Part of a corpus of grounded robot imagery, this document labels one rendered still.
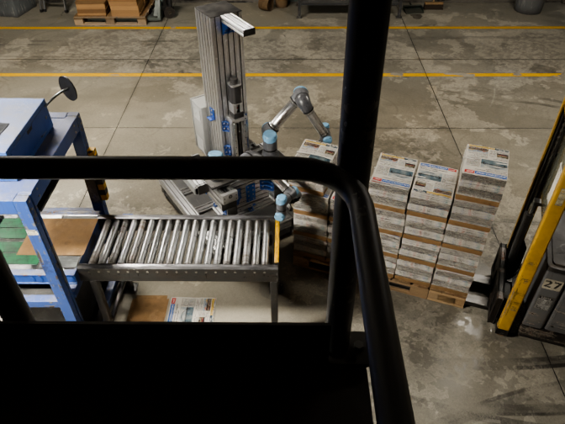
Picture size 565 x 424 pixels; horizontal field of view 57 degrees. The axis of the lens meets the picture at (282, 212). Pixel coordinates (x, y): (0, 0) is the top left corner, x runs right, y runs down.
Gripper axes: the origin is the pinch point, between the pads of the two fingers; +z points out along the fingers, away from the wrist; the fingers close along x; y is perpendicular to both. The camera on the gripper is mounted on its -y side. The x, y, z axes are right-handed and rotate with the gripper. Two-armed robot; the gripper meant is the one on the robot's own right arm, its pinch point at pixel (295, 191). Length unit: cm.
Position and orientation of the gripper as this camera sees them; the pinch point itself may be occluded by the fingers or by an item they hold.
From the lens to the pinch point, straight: 400.2
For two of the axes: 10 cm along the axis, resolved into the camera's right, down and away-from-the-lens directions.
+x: -9.4, -2.3, 2.6
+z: 3.5, -6.2, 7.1
